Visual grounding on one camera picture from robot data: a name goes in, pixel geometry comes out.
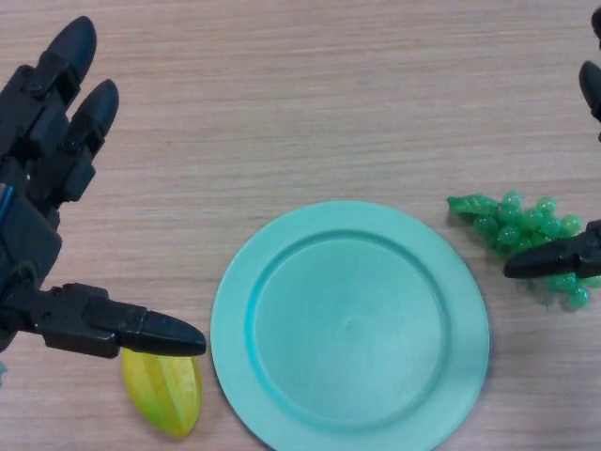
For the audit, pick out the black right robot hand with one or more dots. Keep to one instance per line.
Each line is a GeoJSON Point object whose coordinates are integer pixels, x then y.
{"type": "Point", "coordinates": [544, 265]}

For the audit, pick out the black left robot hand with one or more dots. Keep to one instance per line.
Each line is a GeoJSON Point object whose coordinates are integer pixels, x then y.
{"type": "Point", "coordinates": [28, 244]}

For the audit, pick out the green grapes bunch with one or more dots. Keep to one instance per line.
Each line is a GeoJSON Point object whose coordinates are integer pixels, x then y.
{"type": "Point", "coordinates": [507, 235]}

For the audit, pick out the teal round plate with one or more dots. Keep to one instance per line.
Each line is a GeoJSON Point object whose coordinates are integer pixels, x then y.
{"type": "Point", "coordinates": [347, 329]}

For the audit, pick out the yellow green starfruit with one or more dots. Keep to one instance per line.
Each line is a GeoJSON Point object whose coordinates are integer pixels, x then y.
{"type": "Point", "coordinates": [162, 394]}

